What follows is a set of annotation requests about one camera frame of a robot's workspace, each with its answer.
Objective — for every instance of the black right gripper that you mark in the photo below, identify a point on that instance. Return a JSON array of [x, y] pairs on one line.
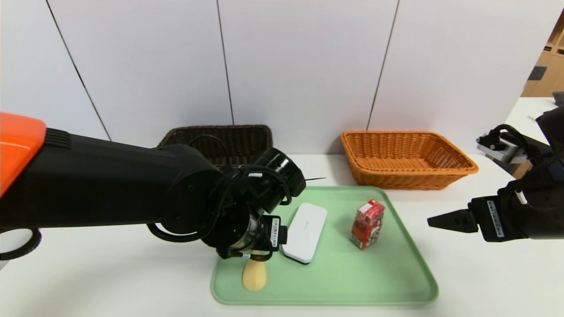
[[491, 219]]

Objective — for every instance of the white side table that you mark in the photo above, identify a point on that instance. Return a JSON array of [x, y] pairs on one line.
[[526, 112]]

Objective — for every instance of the red drink carton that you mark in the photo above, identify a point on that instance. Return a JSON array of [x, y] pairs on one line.
[[366, 226]]

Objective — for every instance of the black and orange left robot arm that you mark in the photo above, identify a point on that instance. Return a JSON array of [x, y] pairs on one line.
[[110, 185]]

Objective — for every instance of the light wooden shelf unit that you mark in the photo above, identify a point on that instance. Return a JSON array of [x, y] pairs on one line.
[[548, 75]]

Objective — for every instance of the white rectangular case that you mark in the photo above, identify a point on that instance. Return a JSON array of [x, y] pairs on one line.
[[306, 233]]

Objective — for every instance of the dark brown wicker basket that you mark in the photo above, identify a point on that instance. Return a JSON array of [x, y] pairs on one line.
[[238, 141]]

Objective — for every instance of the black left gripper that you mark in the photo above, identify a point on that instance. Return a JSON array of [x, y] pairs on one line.
[[275, 232]]

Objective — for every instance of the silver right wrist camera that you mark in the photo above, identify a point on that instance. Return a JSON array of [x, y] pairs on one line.
[[500, 149]]

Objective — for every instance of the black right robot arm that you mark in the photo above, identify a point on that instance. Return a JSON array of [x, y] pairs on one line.
[[548, 176]]

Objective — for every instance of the orange wicker basket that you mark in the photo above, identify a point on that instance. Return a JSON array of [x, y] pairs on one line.
[[401, 178]]

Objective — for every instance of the light green plastic tray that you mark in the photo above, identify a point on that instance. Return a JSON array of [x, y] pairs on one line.
[[335, 277]]

